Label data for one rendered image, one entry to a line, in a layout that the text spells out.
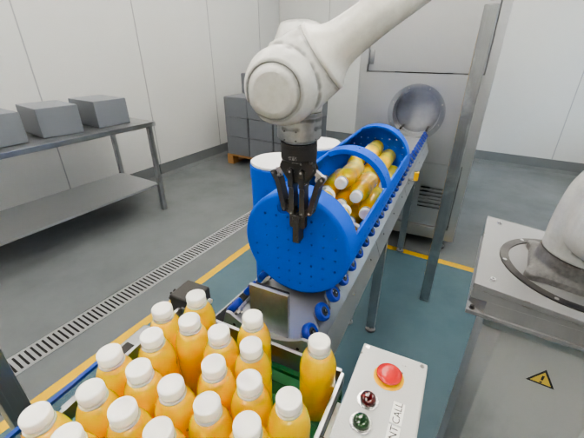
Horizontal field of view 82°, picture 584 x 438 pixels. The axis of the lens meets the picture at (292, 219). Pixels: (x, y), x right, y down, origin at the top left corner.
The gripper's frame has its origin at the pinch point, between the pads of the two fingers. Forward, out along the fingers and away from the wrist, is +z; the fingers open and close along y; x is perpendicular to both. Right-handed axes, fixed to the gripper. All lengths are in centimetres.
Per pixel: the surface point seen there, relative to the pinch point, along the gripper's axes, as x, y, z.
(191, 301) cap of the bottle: -24.1, -12.2, 8.0
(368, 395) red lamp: -30.9, 25.3, 4.9
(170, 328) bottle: -29.0, -13.7, 11.5
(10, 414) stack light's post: -50, -36, 25
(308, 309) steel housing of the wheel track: -0.4, 3.3, 23.4
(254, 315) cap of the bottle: -21.9, 1.1, 8.0
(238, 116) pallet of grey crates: 324, -241, 46
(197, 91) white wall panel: 324, -306, 19
